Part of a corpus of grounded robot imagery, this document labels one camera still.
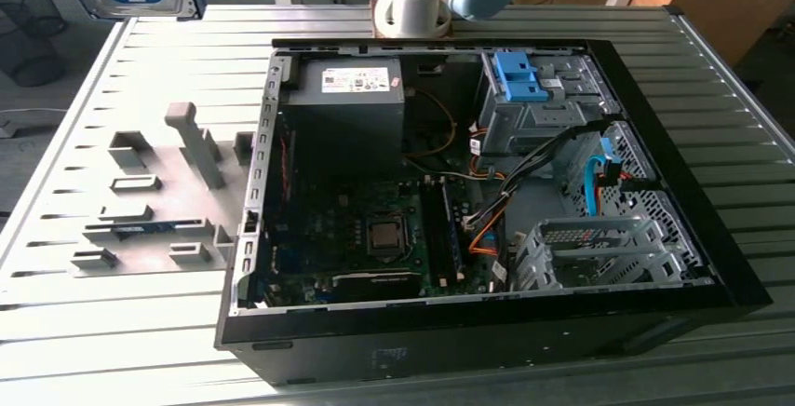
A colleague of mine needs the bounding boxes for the thin orange wire loop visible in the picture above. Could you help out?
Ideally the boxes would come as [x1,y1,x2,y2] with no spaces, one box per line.
[403,88,460,160]

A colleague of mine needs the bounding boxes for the silver CPU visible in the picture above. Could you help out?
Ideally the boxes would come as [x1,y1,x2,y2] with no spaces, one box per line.
[369,222,407,248]

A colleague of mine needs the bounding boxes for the green motherboard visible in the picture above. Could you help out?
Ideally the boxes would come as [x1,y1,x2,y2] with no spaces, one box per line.
[265,176,499,307]

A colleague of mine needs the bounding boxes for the black PC case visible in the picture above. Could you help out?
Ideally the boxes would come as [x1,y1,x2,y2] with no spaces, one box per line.
[213,37,775,386]

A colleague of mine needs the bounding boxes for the grey power supply unit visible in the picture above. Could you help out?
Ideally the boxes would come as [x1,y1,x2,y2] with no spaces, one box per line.
[287,56,408,179]

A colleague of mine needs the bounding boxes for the black graphics card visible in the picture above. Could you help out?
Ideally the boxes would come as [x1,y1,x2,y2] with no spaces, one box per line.
[328,269,424,303]

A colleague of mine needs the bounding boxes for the metal disk bay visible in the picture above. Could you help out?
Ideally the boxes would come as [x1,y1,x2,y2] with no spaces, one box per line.
[512,214,707,293]

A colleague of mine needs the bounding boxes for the blue RAM stick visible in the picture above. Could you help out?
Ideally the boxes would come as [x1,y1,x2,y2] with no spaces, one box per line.
[111,223,183,237]

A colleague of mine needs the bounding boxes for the orange and black wire bundle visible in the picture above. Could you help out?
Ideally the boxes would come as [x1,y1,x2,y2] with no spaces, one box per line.
[463,196,518,258]

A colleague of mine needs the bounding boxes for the white cable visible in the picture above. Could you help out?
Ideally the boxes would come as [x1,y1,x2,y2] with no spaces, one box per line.
[0,106,73,121]

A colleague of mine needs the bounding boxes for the blue plastic drive latch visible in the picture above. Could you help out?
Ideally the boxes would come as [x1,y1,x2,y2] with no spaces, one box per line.
[494,51,555,103]

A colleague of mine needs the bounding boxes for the black RAM stick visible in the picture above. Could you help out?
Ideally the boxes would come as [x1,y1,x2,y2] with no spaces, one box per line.
[439,181,468,284]

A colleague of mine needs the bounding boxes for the blue data wire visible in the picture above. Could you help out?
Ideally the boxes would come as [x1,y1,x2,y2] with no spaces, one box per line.
[582,138,614,219]

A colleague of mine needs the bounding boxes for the black mesh bin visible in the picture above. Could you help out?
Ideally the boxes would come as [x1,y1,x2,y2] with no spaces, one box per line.
[0,0,67,87]

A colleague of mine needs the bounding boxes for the metal optical drive cage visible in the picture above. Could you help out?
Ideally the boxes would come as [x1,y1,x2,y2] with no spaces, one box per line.
[475,50,623,158]

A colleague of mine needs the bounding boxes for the black power wire with connector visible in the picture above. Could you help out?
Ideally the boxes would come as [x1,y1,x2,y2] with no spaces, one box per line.
[596,166,660,194]

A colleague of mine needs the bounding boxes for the black cable bundle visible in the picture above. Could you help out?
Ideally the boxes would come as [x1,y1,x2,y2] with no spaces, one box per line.
[495,121,607,198]

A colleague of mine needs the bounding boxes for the brown wooden cabinet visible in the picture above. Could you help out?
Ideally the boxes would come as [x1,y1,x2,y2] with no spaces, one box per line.
[631,0,795,68]

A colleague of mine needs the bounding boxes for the grey parts rack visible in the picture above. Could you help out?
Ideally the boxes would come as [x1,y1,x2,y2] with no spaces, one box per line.
[64,101,260,279]

